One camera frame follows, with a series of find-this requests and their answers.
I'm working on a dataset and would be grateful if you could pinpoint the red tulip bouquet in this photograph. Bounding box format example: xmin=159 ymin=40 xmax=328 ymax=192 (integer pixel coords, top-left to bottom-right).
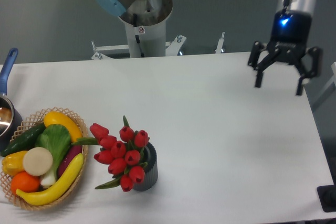
xmin=72 ymin=116 xmax=150 ymax=192

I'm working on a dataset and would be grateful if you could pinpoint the blue handled saucepan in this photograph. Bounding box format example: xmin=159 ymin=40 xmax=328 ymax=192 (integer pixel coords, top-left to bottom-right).
xmin=1 ymin=48 xmax=22 ymax=151

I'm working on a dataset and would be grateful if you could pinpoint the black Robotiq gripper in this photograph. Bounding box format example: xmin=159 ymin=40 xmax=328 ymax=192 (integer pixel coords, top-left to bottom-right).
xmin=248 ymin=12 xmax=323 ymax=96

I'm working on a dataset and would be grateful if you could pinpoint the yellow squash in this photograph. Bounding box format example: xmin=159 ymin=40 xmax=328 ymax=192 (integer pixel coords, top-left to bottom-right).
xmin=43 ymin=111 xmax=83 ymax=143

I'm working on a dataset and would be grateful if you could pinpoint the white frame at right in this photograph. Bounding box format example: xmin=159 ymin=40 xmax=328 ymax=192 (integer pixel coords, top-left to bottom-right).
xmin=311 ymin=62 xmax=335 ymax=112

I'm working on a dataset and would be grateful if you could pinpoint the black device at edge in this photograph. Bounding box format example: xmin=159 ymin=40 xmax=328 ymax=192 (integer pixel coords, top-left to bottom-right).
xmin=317 ymin=185 xmax=335 ymax=212

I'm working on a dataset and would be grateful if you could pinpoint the long yellow banana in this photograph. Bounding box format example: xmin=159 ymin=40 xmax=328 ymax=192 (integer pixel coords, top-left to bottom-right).
xmin=16 ymin=153 xmax=84 ymax=206

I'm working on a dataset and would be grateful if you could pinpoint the green bok choy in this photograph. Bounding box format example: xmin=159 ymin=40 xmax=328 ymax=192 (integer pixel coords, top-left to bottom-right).
xmin=35 ymin=124 xmax=71 ymax=188

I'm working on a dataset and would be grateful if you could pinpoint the green cucumber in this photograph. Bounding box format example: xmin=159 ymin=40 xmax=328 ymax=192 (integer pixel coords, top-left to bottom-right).
xmin=1 ymin=123 xmax=46 ymax=157

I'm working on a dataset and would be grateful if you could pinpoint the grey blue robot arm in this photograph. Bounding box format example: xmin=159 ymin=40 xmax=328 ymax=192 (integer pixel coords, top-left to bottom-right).
xmin=96 ymin=0 xmax=322 ymax=95

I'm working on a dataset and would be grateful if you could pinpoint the woven wicker basket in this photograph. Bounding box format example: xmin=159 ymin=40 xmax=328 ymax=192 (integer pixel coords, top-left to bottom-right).
xmin=1 ymin=107 xmax=88 ymax=211

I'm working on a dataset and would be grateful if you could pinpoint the dark grey ribbed vase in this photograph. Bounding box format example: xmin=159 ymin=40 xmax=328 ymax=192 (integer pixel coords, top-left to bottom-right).
xmin=133 ymin=143 xmax=158 ymax=191

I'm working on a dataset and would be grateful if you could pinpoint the orange fruit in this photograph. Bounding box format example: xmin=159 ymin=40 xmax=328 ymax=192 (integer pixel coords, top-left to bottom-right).
xmin=10 ymin=172 xmax=40 ymax=195

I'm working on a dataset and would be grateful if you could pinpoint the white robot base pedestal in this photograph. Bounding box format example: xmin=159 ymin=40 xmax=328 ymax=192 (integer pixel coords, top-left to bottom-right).
xmin=96 ymin=0 xmax=187 ymax=58

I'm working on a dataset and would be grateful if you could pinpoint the purple sweet potato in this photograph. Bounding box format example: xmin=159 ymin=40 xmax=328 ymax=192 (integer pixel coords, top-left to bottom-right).
xmin=57 ymin=145 xmax=82 ymax=178

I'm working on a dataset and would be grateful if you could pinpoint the yellow bell pepper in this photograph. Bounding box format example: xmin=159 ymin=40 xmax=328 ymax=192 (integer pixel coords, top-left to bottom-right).
xmin=2 ymin=151 xmax=28 ymax=176

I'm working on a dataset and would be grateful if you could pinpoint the beige round slice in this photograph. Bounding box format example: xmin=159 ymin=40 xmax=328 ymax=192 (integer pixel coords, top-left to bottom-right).
xmin=23 ymin=147 xmax=53 ymax=176

